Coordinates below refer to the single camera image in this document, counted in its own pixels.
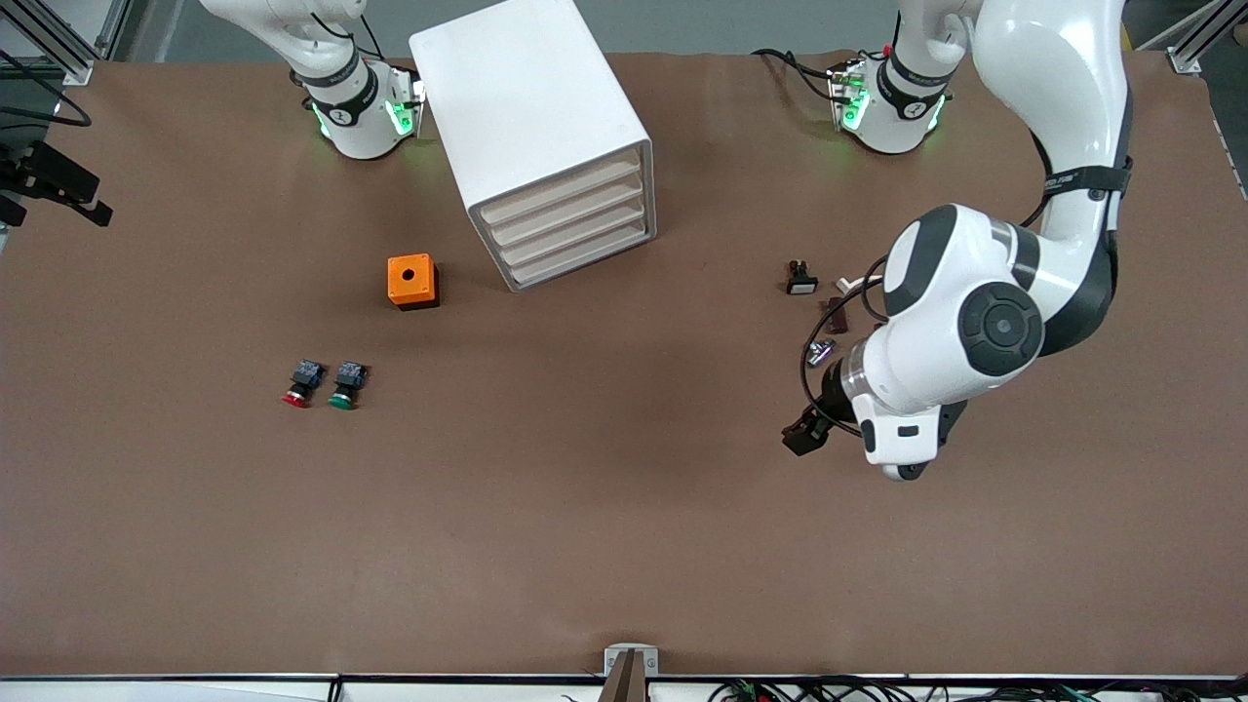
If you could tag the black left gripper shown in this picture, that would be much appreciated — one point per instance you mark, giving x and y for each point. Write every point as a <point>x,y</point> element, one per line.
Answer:
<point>834,398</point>

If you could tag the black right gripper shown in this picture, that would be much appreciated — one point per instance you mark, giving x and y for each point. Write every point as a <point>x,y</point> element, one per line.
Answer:
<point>51,175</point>

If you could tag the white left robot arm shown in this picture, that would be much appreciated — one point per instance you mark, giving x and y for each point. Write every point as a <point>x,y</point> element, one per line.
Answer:
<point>1053,97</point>

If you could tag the red push button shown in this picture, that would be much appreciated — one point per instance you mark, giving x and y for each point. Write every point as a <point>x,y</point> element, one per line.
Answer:
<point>304,378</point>

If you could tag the green push button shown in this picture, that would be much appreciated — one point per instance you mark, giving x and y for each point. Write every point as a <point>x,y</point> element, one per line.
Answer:
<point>348,378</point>

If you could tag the silver metal fitting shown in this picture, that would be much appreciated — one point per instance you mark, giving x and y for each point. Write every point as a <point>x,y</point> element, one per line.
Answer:
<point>821,351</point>

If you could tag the small dark brown block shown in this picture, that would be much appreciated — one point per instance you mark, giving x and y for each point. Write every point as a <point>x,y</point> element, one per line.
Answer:
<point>835,317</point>

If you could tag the white semicircular pipe clamp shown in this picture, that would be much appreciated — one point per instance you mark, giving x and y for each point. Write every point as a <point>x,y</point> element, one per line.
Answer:
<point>853,283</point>

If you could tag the brown table mat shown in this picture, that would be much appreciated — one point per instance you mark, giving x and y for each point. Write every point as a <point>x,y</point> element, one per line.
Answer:
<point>624,487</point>

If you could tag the aluminium frame profile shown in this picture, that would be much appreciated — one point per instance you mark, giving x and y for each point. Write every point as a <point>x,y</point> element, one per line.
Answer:
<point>1185,60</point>
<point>76,70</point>

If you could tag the small black switch part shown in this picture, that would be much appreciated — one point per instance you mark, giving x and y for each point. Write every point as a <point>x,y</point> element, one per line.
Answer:
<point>801,278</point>

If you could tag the grey metal edge bracket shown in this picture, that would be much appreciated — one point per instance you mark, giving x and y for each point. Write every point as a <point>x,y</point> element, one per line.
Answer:
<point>612,658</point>

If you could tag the brown wedge post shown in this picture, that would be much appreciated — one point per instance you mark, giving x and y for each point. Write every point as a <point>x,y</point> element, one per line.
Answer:
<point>624,687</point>

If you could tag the orange button enclosure box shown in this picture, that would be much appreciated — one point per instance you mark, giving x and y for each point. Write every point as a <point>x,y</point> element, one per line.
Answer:
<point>409,278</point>

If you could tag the white table edge rail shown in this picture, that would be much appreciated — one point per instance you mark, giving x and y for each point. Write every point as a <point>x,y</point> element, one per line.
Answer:
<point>195,690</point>

